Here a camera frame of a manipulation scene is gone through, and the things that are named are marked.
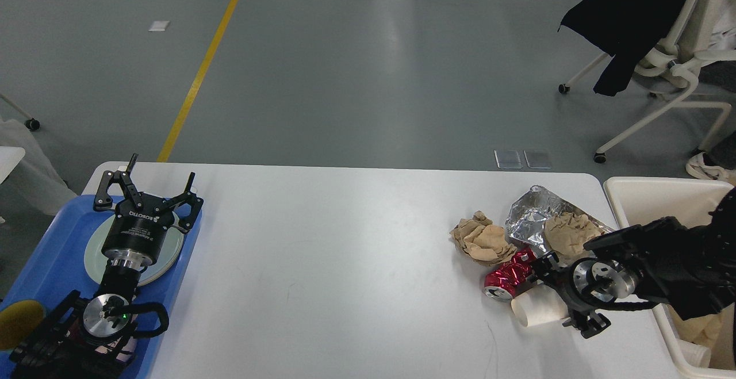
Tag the foil back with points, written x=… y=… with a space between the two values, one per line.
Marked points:
x=526 y=218

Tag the crushed red soda can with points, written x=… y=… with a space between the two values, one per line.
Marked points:
x=512 y=278

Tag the teal mug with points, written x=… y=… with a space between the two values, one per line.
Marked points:
x=18 y=321

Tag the green plate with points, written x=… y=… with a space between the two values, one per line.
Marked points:
x=167 y=247

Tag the brown paper bag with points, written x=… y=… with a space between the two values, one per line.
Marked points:
x=703 y=331

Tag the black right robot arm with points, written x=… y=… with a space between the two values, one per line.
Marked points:
x=642 y=266

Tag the crumpled paper in foil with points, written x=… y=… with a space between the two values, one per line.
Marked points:
x=567 y=233

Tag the crumpled brown paper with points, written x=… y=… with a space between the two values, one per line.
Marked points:
x=482 y=240

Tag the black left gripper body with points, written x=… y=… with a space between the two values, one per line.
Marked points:
x=139 y=233

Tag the white rolling chair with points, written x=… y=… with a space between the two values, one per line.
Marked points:
x=673 y=67

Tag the white furniture at left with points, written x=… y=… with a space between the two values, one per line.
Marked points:
x=34 y=178

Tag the black jacket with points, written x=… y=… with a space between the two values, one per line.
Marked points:
x=626 y=30

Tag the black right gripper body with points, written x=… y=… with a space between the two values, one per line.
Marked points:
x=561 y=280

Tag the person in grey trousers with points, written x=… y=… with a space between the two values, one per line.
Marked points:
x=716 y=164

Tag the white plastic bin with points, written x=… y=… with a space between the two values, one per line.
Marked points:
x=640 y=200

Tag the white paper cup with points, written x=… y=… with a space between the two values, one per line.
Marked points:
x=695 y=354
x=539 y=305

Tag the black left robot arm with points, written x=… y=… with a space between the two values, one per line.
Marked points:
x=107 y=272

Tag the pink plate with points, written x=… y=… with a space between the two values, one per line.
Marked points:
x=161 y=270

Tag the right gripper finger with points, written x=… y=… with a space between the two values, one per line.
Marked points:
x=543 y=270
x=588 y=322

